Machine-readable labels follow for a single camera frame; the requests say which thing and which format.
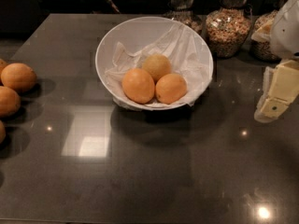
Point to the back yellowish orange in bowl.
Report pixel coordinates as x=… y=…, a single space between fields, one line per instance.
x=157 y=65

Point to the glass jar middle with grains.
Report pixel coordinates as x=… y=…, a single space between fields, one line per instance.
x=228 y=27

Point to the white bowl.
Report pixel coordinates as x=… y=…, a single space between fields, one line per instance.
x=137 y=33

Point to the glass jar right with grains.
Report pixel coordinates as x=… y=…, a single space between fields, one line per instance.
x=260 y=46

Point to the glass jar with grains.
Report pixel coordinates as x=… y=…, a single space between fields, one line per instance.
x=181 y=10
x=228 y=27
x=260 y=46

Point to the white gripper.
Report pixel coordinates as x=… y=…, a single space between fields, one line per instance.
x=286 y=32

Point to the glass jar left with grains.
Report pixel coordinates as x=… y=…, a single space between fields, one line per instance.
x=181 y=10

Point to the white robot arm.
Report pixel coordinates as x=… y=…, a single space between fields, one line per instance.
x=284 y=35

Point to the white paper liner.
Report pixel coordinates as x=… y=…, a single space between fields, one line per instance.
x=188 y=54

